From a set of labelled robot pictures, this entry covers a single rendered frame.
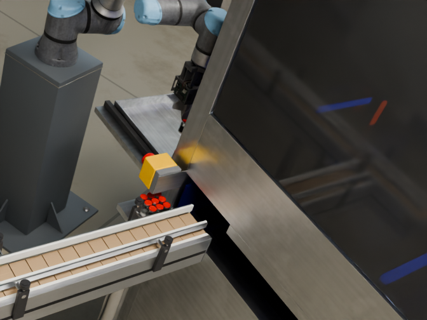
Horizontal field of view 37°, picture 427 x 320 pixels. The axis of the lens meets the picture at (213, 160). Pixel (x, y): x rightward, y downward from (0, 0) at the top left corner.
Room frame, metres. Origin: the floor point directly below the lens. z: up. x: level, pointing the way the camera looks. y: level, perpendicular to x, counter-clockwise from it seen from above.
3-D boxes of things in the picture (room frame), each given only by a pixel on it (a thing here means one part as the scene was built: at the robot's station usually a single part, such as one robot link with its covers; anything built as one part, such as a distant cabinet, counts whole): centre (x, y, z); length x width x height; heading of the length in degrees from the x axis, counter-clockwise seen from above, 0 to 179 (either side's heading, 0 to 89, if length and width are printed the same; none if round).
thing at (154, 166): (1.31, 0.12, 0.99); 0.08 x 0.07 x 0.07; 51
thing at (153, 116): (1.65, 0.14, 0.90); 0.34 x 0.26 x 0.04; 51
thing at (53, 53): (1.96, 0.67, 0.84); 0.15 x 0.15 x 0.10
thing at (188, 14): (1.64, 0.21, 1.30); 0.11 x 0.11 x 0.08; 43
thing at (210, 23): (1.58, 0.13, 1.30); 0.09 x 0.08 x 0.11; 43
